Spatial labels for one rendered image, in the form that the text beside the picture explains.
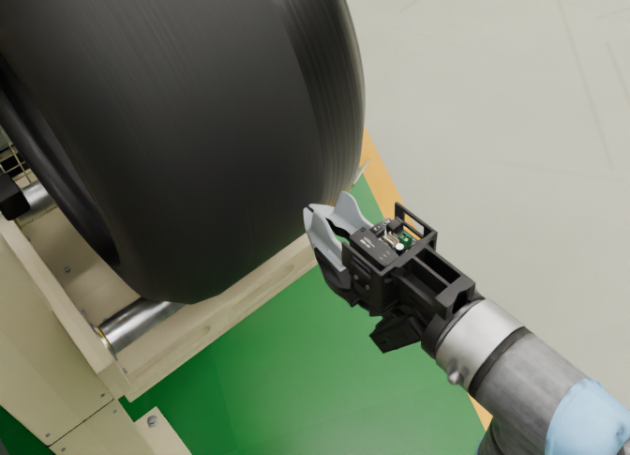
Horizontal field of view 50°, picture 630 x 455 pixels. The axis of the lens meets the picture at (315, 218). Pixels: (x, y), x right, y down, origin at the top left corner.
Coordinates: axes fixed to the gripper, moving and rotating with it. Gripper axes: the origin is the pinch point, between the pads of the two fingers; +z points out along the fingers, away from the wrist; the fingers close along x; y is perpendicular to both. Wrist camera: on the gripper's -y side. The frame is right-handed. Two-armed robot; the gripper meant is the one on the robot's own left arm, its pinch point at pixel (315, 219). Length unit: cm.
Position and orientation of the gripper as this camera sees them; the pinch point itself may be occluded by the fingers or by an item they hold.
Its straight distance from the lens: 71.2
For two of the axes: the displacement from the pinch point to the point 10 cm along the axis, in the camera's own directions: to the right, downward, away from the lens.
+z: -6.5, -5.5, 5.2
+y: -0.8, -6.3, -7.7
